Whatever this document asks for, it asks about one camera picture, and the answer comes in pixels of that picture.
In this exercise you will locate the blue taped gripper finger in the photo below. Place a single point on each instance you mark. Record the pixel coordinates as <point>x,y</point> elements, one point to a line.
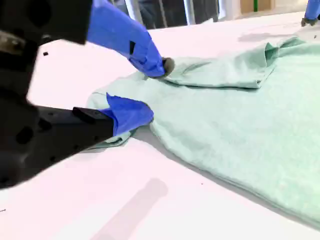
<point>313,10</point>

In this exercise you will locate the gripper finger blue tape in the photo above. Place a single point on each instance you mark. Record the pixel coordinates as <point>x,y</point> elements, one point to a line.
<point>130,112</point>

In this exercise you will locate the gripper finger with blue tape dark tip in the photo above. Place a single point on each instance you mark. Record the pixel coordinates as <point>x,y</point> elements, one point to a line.
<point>117,30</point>

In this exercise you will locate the pale green T-shirt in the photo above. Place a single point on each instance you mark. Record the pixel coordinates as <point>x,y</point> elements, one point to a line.
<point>225,120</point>

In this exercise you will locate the wooden board with green strip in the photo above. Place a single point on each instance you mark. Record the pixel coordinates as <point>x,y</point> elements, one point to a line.
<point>256,5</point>

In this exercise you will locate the dark background furniture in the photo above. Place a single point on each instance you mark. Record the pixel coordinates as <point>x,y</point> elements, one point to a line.
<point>172,11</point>

